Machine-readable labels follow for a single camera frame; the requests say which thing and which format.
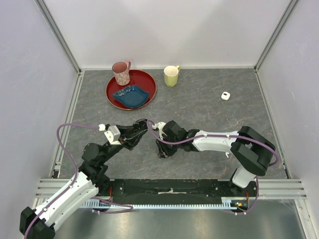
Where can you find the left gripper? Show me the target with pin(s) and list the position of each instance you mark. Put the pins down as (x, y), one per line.
(129, 138)

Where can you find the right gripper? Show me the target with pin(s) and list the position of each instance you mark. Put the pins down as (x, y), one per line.
(163, 152)

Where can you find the black earbud charging case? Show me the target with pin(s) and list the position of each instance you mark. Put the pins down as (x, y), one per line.
(142, 125)

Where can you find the white earbud charging case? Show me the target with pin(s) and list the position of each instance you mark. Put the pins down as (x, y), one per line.
(225, 96)

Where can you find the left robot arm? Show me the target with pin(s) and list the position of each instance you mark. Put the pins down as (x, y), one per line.
(88, 181)

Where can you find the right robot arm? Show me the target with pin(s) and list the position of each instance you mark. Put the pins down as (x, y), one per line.
(254, 153)

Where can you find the blue leaf-shaped dish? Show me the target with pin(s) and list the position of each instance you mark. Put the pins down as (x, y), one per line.
(131, 96)

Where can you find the red round tray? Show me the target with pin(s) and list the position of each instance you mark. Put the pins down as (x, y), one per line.
(138, 77)

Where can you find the pink floral mug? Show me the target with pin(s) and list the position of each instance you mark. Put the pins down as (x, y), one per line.
(121, 72)

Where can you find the yellow-green mug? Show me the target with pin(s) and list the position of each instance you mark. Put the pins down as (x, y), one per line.
(171, 75)

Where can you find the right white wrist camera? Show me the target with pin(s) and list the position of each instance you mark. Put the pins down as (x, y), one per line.
(159, 127)

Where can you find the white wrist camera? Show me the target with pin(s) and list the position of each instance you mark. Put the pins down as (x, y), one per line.
(111, 133)
(159, 127)

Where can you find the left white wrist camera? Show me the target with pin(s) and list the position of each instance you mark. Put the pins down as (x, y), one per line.
(111, 133)

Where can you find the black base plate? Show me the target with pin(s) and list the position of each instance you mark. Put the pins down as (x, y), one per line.
(174, 191)

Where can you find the light blue cable duct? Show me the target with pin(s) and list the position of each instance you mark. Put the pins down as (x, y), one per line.
(226, 204)

